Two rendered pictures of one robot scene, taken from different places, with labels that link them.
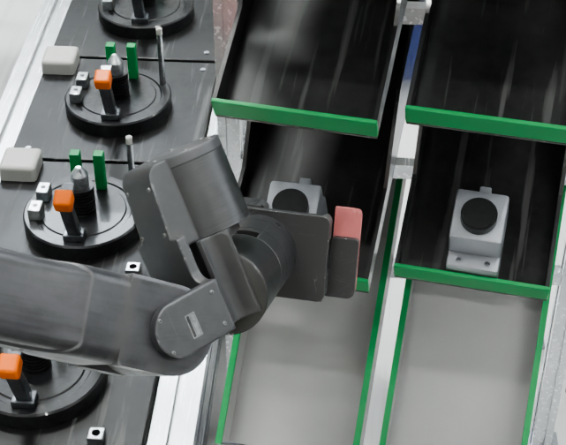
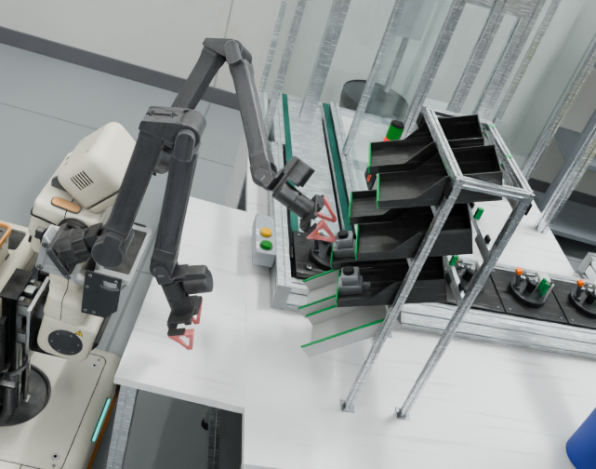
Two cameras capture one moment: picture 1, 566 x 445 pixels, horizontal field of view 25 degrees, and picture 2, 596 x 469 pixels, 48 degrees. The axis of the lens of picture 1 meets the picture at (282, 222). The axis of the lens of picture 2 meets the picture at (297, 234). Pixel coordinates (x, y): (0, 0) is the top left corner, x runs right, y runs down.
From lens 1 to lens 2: 1.53 m
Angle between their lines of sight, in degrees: 56
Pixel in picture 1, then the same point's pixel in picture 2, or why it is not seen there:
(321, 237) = (311, 215)
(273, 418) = (316, 295)
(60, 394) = (320, 258)
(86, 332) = (252, 156)
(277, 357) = (333, 288)
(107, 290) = (262, 156)
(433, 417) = (322, 330)
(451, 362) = (338, 327)
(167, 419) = not seen: hidden behind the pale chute
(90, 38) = (503, 277)
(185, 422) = not seen: hidden behind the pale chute
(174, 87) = (483, 298)
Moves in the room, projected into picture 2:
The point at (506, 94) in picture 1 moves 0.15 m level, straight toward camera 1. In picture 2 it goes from (371, 246) to (313, 230)
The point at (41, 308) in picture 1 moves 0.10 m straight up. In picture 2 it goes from (254, 146) to (262, 114)
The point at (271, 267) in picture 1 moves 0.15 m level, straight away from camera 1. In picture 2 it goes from (287, 195) to (340, 203)
